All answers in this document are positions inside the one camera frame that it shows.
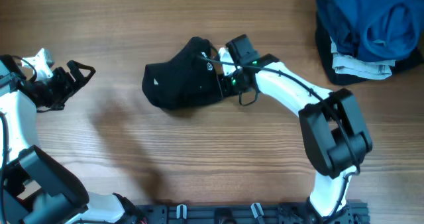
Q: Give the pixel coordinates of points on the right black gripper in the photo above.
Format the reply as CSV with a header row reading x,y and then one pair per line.
x,y
224,85

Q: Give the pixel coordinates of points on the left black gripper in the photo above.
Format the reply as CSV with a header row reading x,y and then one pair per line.
x,y
63,79

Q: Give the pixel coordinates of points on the black t-shirt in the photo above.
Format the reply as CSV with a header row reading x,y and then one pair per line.
x,y
187,80

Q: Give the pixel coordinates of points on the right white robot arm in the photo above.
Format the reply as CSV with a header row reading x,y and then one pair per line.
x,y
335,136

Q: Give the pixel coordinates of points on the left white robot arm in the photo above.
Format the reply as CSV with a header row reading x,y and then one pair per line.
x,y
34,187

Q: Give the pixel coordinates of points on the black garment under pile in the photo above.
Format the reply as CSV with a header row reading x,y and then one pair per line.
x,y
323,42

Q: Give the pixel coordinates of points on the white folded garment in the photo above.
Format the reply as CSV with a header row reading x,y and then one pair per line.
x,y
348,65

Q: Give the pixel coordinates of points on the blue garment on pile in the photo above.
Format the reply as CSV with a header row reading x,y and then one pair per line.
x,y
373,30

